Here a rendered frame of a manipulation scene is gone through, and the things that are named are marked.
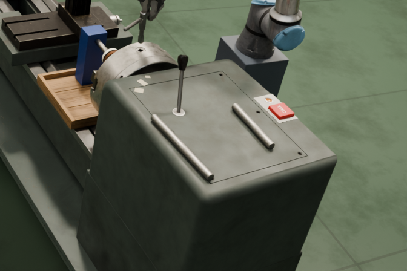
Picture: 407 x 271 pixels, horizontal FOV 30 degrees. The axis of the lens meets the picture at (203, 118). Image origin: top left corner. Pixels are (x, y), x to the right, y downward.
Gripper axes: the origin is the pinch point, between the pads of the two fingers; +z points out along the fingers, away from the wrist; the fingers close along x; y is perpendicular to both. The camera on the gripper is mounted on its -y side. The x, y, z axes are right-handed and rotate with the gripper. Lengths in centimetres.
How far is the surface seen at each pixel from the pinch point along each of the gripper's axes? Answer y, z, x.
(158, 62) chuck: -4.7, 11.2, -8.3
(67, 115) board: -15.5, 42.2, 20.5
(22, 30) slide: 7, 36, 62
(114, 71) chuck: -13.9, 14.7, 2.5
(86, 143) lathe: -19, 46, 9
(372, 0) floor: 372, 169, 22
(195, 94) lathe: -13.4, 9.2, -27.5
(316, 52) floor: 255, 158, 21
